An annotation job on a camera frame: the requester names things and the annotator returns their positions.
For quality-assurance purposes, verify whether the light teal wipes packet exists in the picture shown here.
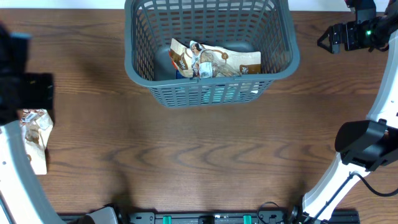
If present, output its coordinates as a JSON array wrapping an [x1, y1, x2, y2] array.
[[201, 83, 250, 104]]

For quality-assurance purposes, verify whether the cream snack pouch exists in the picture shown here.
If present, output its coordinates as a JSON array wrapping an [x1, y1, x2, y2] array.
[[169, 39, 193, 78]]

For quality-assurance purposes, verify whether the blue carton box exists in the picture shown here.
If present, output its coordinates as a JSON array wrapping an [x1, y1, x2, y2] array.
[[175, 70, 185, 79]]

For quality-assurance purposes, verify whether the orange spaghetti packet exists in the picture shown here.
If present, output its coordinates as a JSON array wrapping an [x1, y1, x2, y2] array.
[[169, 50, 178, 70]]

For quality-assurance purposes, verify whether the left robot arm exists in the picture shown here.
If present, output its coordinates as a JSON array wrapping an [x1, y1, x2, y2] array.
[[1, 27, 119, 223]]

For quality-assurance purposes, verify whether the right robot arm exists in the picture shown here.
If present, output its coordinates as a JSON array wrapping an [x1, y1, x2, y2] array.
[[284, 0, 397, 223]]

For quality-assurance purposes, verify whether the grey plastic basket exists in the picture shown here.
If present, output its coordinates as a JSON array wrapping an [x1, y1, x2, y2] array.
[[124, 0, 300, 108]]

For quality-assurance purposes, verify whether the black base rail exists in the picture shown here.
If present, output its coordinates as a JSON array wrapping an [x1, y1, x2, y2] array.
[[58, 210, 361, 224]]

